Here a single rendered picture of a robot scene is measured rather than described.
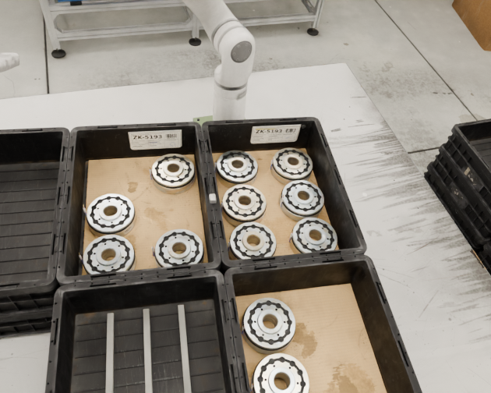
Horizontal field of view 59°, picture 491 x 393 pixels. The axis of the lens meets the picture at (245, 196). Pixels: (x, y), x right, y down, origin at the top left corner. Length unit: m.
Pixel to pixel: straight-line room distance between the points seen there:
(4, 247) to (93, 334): 0.28
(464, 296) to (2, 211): 1.12
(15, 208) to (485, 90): 2.85
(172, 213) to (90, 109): 0.57
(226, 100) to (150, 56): 1.70
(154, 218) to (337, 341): 0.47
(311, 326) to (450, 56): 2.78
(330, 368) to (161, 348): 0.32
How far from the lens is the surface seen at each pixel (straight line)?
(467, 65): 3.44
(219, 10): 1.13
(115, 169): 1.12
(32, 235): 1.05
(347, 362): 0.92
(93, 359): 0.90
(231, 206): 1.00
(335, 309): 0.96
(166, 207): 1.04
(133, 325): 0.91
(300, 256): 0.87
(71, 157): 1.03
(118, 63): 2.83
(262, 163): 1.14
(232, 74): 1.16
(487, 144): 2.04
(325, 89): 1.62
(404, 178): 1.41
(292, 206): 1.02
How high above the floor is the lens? 1.67
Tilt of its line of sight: 53 degrees down
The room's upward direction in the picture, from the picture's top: 9 degrees clockwise
